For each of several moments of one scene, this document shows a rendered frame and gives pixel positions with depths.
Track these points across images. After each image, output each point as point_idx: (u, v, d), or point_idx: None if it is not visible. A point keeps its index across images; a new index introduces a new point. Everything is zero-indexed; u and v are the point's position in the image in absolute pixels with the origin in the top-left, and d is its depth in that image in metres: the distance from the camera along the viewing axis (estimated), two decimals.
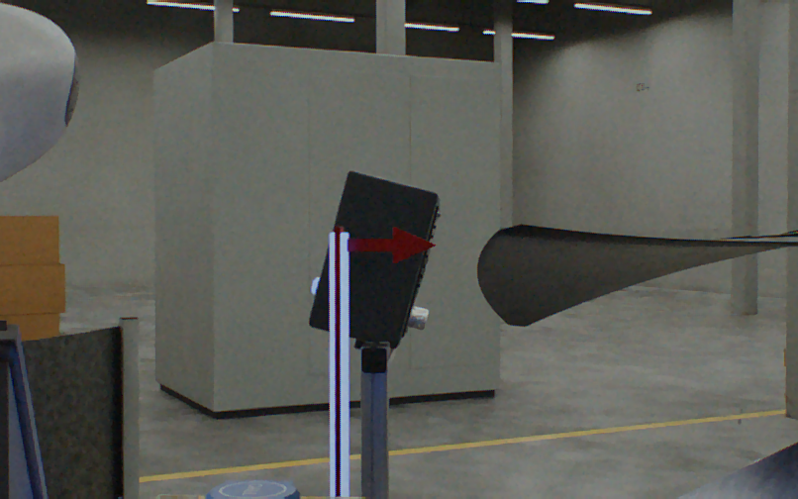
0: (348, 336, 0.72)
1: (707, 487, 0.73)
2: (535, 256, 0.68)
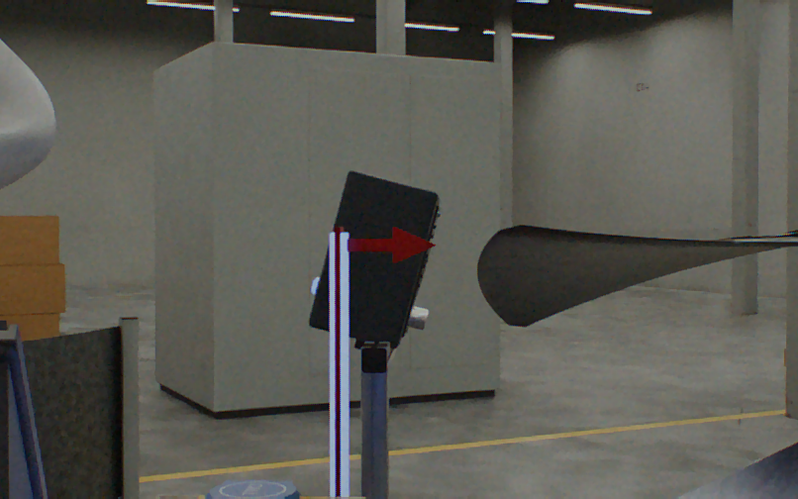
0: (348, 336, 0.72)
1: (707, 487, 0.73)
2: (535, 257, 0.68)
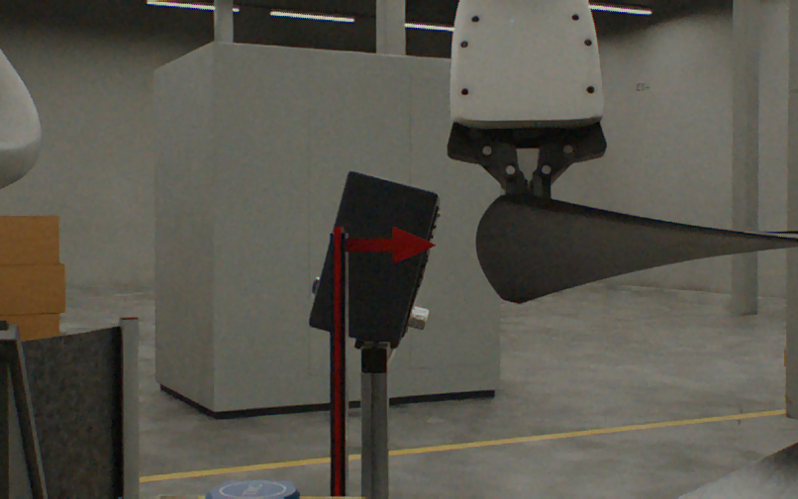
0: (348, 336, 0.72)
1: (707, 487, 0.73)
2: (534, 229, 0.68)
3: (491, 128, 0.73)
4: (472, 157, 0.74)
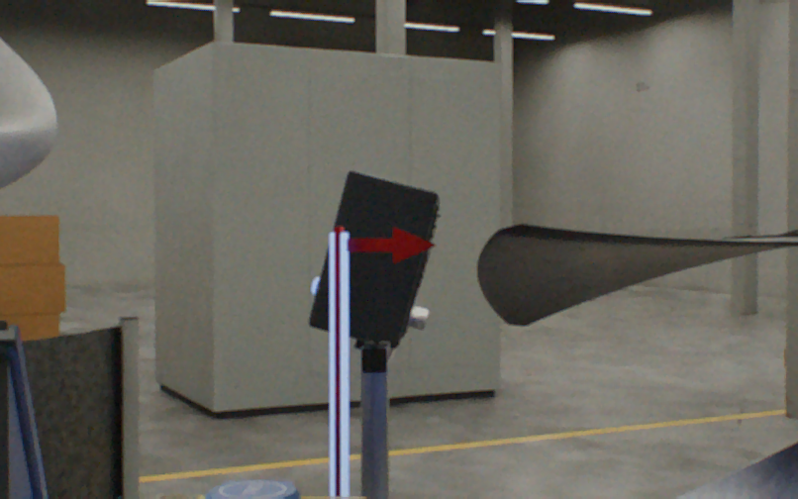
0: (348, 336, 0.72)
1: (707, 487, 0.73)
2: None
3: None
4: None
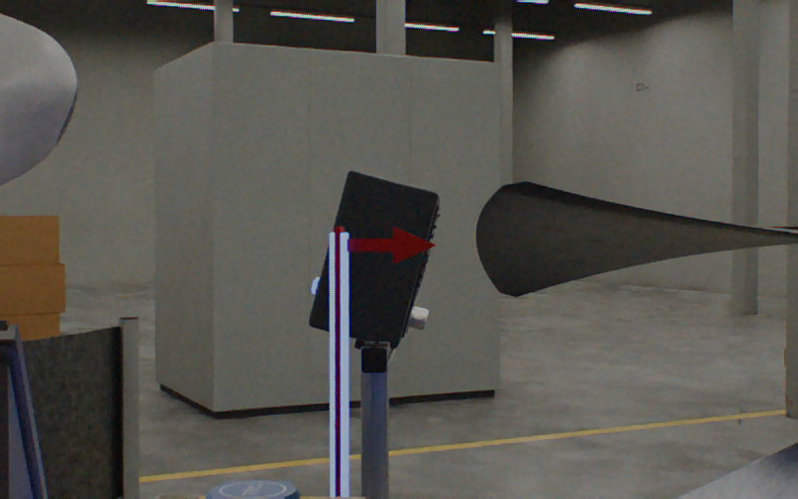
0: (348, 336, 0.72)
1: (707, 487, 0.73)
2: None
3: None
4: None
